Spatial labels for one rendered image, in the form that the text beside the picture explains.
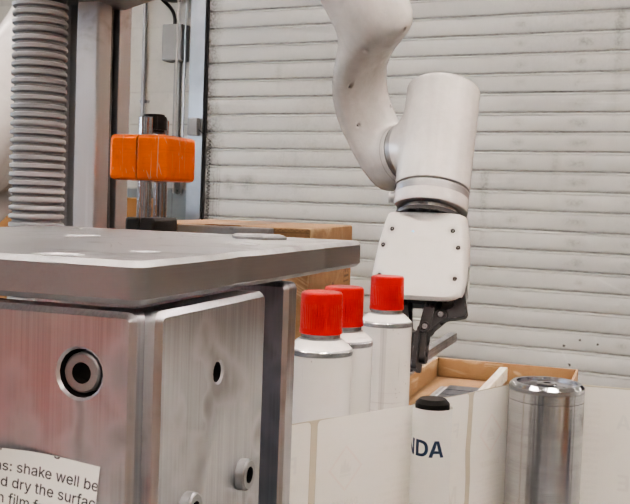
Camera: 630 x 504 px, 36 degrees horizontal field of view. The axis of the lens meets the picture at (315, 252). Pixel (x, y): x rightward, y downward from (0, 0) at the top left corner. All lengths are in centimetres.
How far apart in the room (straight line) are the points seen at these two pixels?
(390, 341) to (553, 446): 46
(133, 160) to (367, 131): 55
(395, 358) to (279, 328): 70
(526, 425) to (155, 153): 29
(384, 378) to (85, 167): 39
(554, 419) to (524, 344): 460
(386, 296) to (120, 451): 77
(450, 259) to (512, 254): 403
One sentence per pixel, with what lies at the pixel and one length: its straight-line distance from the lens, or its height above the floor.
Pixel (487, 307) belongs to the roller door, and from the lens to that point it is 511.
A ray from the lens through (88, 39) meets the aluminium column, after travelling 69.
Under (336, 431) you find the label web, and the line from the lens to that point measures 42.
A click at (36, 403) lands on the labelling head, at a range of 18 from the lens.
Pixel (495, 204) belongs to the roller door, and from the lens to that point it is 508.
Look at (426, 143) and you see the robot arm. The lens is 107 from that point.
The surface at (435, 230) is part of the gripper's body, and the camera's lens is 104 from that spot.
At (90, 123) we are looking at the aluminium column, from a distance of 68.
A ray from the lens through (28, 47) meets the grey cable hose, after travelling 57.
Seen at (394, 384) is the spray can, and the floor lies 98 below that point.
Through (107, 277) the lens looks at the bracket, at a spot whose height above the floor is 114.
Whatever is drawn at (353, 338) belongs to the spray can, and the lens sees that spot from 79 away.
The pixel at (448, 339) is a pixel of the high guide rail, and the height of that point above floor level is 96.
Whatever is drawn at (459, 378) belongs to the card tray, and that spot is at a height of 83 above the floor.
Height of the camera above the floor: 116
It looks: 3 degrees down
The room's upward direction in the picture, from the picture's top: 2 degrees clockwise
